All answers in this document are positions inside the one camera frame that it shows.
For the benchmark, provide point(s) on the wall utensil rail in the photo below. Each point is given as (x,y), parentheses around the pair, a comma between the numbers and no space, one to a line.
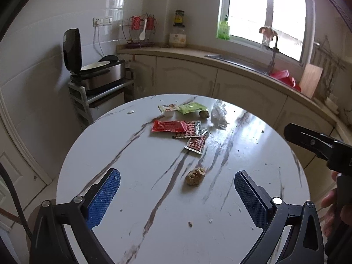
(330,63)

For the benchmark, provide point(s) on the cloth on faucet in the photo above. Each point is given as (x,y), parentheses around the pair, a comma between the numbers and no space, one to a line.
(268,32)

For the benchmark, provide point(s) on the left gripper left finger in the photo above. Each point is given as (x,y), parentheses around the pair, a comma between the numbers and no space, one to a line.
(49,242)

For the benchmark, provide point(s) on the black silver rice cooker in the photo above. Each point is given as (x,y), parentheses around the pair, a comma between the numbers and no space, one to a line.
(109,69)

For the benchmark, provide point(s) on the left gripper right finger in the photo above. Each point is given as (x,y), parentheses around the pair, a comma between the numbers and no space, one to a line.
(304,243)

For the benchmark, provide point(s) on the brown food chunk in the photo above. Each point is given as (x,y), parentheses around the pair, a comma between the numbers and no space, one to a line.
(204,114)

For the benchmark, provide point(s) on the wooden cutting board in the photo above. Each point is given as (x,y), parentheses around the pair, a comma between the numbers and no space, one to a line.
(310,79)

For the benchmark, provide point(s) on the white door with handle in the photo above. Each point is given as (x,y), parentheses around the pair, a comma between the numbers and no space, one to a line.
(28,178)

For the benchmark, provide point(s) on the white rice spoon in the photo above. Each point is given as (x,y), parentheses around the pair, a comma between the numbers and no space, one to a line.
(143,32)

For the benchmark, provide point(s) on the green dish soap bottle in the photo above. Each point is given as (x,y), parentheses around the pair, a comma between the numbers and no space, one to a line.
(224,29)

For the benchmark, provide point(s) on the red plastic basin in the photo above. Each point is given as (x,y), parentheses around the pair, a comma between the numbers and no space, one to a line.
(284,77)

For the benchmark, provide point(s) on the brown food lump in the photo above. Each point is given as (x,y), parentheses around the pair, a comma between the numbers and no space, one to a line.
(195,176)

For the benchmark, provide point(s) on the red white checkered sachet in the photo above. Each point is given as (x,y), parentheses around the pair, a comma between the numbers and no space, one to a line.
(196,144)

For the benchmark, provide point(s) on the cream base cabinets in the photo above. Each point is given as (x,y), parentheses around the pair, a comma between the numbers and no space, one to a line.
(189,71)

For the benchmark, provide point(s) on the red snack wrapper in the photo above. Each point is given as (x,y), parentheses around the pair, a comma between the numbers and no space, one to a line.
(169,126)

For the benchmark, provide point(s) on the metal kitchen faucet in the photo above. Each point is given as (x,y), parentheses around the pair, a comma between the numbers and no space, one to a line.
(274,51)

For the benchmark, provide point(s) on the green snack wrapper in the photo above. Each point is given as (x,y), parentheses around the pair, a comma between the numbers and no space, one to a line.
(191,108)

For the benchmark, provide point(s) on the wall power socket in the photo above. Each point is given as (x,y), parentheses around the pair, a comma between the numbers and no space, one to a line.
(102,21)

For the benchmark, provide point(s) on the person's right hand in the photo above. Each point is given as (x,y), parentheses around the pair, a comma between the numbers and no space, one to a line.
(329,201)

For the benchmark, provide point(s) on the dark bottle yellow label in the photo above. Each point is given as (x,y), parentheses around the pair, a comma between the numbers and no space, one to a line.
(179,18)

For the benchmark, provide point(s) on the wire utensil rack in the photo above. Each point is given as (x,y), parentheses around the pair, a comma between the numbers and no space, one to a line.
(132,27)

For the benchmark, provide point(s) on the kitchen window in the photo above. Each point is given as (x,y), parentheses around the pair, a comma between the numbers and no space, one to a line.
(293,20)

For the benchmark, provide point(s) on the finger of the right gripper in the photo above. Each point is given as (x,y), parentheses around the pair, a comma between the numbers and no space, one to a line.
(310,142)

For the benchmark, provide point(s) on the grey metal shelf rack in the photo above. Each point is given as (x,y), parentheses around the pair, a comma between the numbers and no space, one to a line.
(91,105)

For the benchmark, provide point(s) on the glass jar with label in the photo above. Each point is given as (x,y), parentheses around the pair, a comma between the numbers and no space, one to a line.
(177,37)

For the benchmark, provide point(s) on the clear crinkled plastic wrap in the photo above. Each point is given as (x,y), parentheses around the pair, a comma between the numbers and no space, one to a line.
(218,115)

